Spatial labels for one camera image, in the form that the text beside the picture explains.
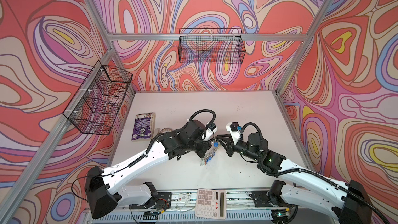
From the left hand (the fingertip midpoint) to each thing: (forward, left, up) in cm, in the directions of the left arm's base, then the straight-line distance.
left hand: (213, 145), depth 71 cm
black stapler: (+18, +34, -18) cm, 42 cm away
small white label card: (-19, +14, -18) cm, 30 cm away
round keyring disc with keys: (+1, +1, -12) cm, 12 cm away
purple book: (+21, +42, -17) cm, 50 cm away
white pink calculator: (-21, +1, -17) cm, 27 cm away
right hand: (+2, -3, 0) cm, 4 cm away
